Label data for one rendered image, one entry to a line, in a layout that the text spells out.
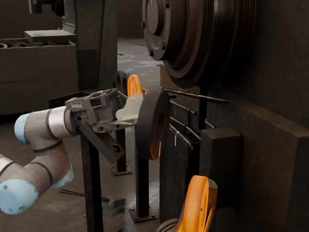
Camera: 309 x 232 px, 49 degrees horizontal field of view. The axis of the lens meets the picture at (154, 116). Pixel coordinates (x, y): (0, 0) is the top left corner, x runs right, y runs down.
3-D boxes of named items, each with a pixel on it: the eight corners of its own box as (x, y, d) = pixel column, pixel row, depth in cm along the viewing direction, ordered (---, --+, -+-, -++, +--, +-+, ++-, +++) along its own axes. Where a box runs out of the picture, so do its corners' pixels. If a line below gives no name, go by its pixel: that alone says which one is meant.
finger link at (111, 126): (131, 120, 71) (94, 126, 74) (133, 127, 71) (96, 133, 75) (138, 113, 75) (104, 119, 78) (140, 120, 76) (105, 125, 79)
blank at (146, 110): (173, 85, 80) (159, 84, 81) (154, 95, 65) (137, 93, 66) (167, 148, 83) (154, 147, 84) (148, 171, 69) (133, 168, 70)
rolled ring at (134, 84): (125, 78, 197) (131, 77, 198) (129, 109, 197) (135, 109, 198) (133, 72, 180) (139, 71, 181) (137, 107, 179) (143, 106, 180)
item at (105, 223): (89, 212, 197) (81, 91, 173) (123, 229, 182) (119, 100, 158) (61, 230, 181) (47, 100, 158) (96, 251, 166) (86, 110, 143)
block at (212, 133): (226, 193, 112) (231, 124, 104) (239, 206, 105) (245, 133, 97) (196, 198, 109) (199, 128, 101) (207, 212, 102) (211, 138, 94)
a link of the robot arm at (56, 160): (32, 199, 83) (16, 158, 80) (56, 176, 93) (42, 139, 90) (60, 195, 80) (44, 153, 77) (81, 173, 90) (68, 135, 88)
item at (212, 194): (214, 227, 87) (217, 188, 85) (214, 228, 86) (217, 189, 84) (186, 222, 89) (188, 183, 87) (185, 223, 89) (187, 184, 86)
